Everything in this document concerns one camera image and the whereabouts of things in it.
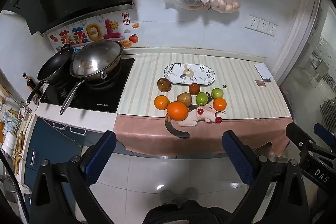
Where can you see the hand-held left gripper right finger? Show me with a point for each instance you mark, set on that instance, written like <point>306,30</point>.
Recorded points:
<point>237,158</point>

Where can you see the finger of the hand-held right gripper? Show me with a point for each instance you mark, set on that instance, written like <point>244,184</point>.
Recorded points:
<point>322,131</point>
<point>298,134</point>

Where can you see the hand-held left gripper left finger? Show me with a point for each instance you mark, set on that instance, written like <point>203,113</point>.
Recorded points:
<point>101,155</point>

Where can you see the small orange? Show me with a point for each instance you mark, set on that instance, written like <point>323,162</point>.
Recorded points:
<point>219,104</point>
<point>161,102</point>

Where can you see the green apple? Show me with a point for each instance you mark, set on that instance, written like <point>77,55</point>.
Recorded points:
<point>217,93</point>
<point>201,98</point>

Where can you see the large orange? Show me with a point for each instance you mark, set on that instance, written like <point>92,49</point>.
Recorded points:
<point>177,111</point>

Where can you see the yellow-brown pear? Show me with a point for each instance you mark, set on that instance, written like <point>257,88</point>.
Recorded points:
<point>185,98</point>

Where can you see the dark reddish orange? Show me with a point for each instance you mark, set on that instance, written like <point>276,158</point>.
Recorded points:
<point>194,89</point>

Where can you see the dark brown round fruit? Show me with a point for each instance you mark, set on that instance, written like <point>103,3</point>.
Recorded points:
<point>164,85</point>

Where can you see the oval floral ceramic plate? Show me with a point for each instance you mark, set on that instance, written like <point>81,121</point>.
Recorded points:
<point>183,74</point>

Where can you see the blue kitchen cabinet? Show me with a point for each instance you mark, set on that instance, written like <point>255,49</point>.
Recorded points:
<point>52,145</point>

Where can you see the grey slipper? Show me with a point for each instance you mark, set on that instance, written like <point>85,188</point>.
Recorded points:
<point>166,196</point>
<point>191,193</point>

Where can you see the black cooktop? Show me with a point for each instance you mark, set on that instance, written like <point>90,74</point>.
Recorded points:
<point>105,98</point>

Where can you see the small brown square pad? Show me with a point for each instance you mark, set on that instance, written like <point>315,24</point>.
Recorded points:
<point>260,83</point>

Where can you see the frosted glass sliding door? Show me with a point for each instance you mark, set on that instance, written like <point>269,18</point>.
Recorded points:
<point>315,61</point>

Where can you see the white packet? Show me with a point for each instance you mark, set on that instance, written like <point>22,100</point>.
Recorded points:
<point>262,70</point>

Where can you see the person's dark trousers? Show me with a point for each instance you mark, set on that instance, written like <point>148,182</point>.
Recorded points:
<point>183,214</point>

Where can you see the yellow banana bunch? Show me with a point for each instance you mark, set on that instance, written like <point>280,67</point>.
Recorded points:
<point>19,150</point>

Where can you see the striped mat with cat print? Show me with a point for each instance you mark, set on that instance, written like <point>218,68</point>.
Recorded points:
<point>241,74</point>

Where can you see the steel wok with lid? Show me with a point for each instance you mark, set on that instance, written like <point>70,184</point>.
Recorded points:
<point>97,58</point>

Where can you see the black frying pan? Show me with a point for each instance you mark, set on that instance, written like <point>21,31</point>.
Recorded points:
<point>55,66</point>

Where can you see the dark sauce bottle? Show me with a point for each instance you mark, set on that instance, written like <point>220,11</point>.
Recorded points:
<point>30,83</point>

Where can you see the white wall socket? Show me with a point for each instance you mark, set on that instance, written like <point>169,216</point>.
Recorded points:
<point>272,29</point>
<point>252,22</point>
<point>263,26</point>

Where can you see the persimmon wall sticker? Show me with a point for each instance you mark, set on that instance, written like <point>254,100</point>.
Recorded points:
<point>133,38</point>

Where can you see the colourful character wall sticker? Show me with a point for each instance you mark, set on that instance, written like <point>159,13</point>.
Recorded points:
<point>86,33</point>

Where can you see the red seal wall sticker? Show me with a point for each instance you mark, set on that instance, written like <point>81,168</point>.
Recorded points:
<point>125,18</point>

